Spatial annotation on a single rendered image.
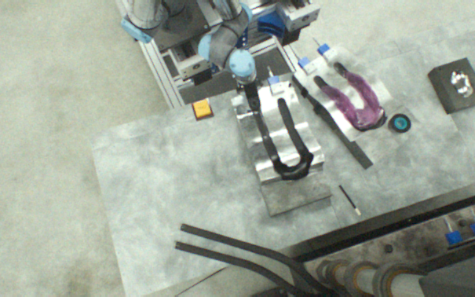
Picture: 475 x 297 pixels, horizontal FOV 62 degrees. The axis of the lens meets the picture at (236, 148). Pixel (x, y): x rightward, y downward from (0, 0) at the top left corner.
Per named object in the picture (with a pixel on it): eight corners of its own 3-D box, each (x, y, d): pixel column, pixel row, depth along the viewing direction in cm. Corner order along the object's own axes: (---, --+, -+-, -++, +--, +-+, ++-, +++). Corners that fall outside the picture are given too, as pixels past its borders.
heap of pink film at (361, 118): (316, 89, 165) (319, 82, 158) (349, 67, 168) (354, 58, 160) (356, 137, 160) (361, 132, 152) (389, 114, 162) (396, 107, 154)
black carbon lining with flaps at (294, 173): (249, 108, 162) (250, 100, 153) (286, 97, 164) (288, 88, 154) (277, 188, 154) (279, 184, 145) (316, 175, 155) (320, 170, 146)
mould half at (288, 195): (231, 106, 170) (230, 93, 157) (287, 88, 172) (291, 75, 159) (269, 217, 158) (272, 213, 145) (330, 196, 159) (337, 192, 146)
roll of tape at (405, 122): (387, 135, 154) (390, 132, 151) (386, 115, 156) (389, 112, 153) (408, 136, 154) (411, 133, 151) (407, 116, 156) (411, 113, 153)
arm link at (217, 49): (214, 33, 135) (242, 47, 133) (197, 59, 132) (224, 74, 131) (213, 20, 127) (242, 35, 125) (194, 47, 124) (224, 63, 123)
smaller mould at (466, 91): (426, 74, 173) (434, 67, 166) (458, 64, 174) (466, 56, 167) (447, 115, 168) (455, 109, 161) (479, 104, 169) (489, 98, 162)
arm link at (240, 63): (235, 42, 122) (258, 55, 121) (238, 54, 133) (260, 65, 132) (222, 64, 122) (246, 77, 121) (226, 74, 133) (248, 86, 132)
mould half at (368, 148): (291, 79, 173) (294, 67, 162) (337, 48, 177) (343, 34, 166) (365, 170, 162) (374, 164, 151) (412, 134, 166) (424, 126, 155)
